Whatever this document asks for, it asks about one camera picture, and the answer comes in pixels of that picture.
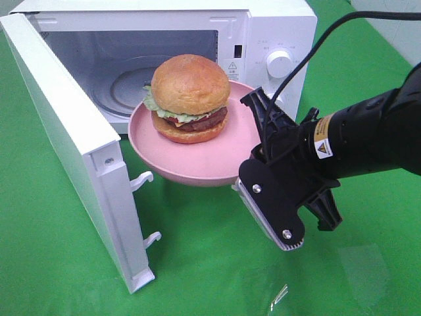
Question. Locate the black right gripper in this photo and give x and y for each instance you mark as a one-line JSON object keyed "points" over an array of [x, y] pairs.
{"points": [[285, 150]]}

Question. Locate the pink round plate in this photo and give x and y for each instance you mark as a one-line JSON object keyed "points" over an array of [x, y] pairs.
{"points": [[212, 163]]}

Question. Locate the toy burger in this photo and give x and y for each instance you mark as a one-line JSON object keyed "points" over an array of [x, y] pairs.
{"points": [[188, 99]]}

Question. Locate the white microwave door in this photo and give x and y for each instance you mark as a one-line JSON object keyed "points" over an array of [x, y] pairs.
{"points": [[88, 148]]}

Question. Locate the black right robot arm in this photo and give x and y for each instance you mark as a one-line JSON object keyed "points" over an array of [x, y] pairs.
{"points": [[377, 134]]}

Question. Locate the upper white round knob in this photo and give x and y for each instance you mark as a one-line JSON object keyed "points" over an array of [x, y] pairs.
{"points": [[279, 64]]}

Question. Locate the white warning label sticker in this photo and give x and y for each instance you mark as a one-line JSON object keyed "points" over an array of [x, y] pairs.
{"points": [[234, 69]]}

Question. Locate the clear tape piece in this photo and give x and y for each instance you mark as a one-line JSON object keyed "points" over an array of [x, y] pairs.
{"points": [[274, 302], [365, 268]]}

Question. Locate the glass microwave turntable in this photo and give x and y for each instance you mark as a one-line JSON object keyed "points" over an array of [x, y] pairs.
{"points": [[119, 86]]}

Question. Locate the white microwave oven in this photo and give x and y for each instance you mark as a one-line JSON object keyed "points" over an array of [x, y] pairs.
{"points": [[83, 34]]}

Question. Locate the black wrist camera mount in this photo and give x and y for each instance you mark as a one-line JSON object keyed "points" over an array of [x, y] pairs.
{"points": [[269, 205]]}

